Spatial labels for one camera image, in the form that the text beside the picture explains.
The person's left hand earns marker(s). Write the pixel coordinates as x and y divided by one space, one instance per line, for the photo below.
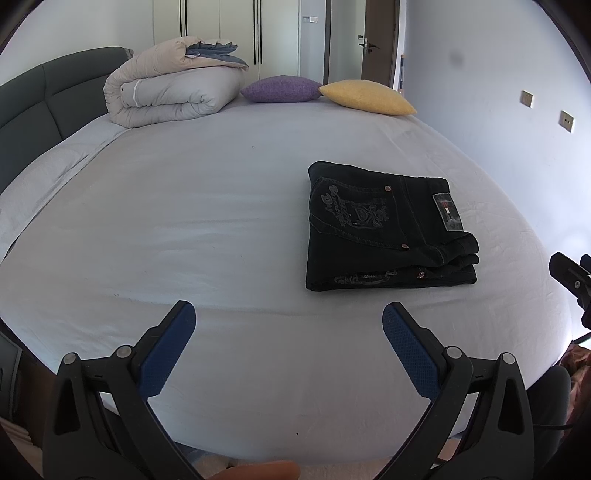
263 471

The purple pillow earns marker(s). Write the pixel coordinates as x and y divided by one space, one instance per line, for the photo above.
281 88

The white-sheeted bed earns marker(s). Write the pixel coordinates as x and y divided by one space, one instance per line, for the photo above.
184 230

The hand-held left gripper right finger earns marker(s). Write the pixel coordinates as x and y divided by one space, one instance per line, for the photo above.
411 350

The dark grey headboard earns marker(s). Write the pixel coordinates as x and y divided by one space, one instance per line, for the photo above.
37 101

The brown wooden door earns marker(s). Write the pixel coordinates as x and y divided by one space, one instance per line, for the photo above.
381 23

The brass wall switch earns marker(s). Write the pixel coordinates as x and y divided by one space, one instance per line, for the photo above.
567 121
527 98

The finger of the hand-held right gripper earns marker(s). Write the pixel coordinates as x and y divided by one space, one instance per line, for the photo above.
570 274

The cream wardrobe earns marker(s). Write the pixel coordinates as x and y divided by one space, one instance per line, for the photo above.
217 23

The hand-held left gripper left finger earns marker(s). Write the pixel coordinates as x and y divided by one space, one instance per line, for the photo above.
168 350

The black denim pants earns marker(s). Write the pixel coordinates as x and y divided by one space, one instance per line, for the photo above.
369 240

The brown patterned cloth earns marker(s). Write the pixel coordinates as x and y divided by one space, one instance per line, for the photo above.
579 374

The yellow pillow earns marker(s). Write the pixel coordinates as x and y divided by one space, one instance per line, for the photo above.
369 94

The folded beige duvet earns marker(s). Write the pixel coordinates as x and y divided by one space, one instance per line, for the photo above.
175 92

